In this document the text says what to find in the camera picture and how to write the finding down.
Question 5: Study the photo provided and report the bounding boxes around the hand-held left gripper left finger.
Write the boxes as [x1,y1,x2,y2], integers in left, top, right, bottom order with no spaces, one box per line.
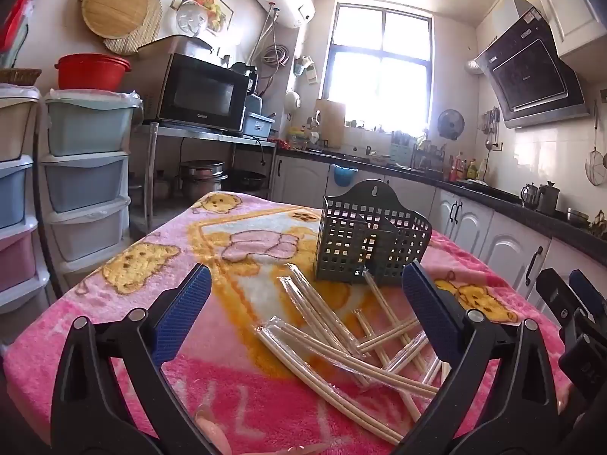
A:
[50,264,223,455]

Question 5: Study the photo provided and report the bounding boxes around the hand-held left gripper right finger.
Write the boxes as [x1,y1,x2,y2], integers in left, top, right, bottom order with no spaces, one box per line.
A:
[402,262,559,455]

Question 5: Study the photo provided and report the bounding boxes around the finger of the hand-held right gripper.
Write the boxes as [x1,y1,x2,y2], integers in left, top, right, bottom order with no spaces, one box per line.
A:
[568,270,599,316]
[537,268,586,337]

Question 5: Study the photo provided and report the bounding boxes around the grey plastic utensil basket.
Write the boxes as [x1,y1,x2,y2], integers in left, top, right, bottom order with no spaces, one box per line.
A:
[314,179,433,286]

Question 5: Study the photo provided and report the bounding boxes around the bunch of chopsticks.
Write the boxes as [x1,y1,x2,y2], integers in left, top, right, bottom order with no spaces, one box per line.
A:
[256,263,451,446]

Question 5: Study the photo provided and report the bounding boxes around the hanging kitchen utensils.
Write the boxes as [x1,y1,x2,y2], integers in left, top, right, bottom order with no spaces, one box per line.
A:
[481,107,502,151]

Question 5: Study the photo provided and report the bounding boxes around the black kitchen countertop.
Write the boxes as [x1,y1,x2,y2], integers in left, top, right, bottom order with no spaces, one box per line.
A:
[277,147,607,253]

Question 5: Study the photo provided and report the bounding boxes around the pink bear printed blanket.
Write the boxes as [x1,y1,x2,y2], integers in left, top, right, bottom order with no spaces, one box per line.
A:
[2,192,570,455]

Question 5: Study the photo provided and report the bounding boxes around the white kitchen cabinets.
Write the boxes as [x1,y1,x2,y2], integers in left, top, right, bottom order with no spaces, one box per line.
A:
[272,152,607,323]

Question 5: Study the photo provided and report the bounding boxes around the steel teapot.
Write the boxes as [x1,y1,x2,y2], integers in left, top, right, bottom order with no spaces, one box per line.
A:
[536,181,561,215]

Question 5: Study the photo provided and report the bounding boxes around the stacked steel pots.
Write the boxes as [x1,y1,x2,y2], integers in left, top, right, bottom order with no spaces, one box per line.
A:
[179,160,229,196]

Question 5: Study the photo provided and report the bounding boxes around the row of condiment bottles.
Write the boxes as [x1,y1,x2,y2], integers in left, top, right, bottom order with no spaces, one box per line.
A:
[448,151,490,184]

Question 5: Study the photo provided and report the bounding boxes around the black wok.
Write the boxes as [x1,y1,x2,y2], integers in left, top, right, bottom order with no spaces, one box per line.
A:
[230,171,267,191]

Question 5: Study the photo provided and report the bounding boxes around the teal plastic drawer unit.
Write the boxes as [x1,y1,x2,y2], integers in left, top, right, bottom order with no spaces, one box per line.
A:
[42,88,144,291]

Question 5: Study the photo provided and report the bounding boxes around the steel shelf rack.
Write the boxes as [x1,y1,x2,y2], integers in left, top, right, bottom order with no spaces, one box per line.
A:
[130,121,278,242]

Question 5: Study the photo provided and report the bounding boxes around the blue dish bin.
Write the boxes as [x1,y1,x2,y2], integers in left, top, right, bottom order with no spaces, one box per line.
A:
[242,111,276,137]

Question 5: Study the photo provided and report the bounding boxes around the wooden cutting board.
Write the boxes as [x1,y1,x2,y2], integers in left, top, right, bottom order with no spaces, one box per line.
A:
[315,99,346,149]

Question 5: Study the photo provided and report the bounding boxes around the multicolour plastic drawer unit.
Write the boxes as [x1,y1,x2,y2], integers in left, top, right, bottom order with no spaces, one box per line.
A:
[0,83,50,314]

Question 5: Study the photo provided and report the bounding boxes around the black microwave oven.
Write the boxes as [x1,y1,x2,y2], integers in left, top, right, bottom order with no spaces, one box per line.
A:
[156,52,250,134]

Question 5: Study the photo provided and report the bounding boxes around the black range hood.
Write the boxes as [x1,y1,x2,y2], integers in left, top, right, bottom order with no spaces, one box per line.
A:
[475,0,592,130]

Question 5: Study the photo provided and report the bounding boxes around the black blender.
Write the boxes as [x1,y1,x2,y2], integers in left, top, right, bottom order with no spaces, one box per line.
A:
[231,61,258,96]

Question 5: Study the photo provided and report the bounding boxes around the kitchen window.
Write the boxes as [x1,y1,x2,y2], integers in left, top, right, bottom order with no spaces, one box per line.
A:
[322,2,434,134]

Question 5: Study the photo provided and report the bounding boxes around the red plastic basin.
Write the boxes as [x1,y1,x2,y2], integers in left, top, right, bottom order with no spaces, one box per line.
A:
[54,53,132,92]

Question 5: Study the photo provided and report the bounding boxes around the round bamboo mat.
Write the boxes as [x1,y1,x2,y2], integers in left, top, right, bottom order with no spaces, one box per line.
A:
[103,0,163,56]

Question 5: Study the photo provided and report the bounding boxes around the wicker basket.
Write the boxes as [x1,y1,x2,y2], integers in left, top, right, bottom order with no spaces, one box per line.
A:
[0,69,42,85]

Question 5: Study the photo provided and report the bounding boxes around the white upper cabinet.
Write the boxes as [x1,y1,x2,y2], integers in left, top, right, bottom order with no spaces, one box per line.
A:
[474,0,607,58]

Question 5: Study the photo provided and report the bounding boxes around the clear plastic dome cover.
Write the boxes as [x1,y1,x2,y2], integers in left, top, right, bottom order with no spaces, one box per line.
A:
[175,0,210,38]

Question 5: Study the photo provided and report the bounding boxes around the round bamboo tray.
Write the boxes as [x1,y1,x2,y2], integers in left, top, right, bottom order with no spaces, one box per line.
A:
[82,0,151,40]

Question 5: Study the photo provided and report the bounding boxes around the red plastic bag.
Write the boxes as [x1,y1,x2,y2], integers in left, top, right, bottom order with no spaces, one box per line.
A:
[0,0,37,54]

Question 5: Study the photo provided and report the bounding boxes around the hanging wire strainer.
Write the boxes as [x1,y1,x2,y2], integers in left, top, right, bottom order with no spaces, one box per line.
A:
[585,99,607,187]

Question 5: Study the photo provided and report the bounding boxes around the small wall fan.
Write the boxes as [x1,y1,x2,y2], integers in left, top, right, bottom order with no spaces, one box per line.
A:
[437,109,465,141]

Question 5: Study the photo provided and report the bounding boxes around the coiled hose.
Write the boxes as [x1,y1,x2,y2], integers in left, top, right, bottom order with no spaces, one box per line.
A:
[262,45,290,68]

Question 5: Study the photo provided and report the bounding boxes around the fruit wall poster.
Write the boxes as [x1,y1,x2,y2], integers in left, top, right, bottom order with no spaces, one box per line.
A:
[178,0,234,34]

